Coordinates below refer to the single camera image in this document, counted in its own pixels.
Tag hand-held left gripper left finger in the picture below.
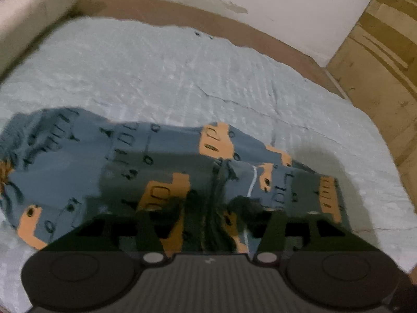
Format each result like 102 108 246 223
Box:
39 198 198 265

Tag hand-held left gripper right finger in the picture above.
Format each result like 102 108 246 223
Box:
227 197 382 265

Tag blue pants with orange cars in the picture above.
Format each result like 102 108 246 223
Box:
0 107 352 255

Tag brown bed base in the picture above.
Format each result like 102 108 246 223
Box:
74 0 352 101

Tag rolled pink comforter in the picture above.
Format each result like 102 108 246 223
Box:
0 0 102 83

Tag light blue striped bed sheet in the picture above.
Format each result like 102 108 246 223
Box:
0 16 408 313

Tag plywood board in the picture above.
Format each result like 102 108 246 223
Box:
326 0 417 214

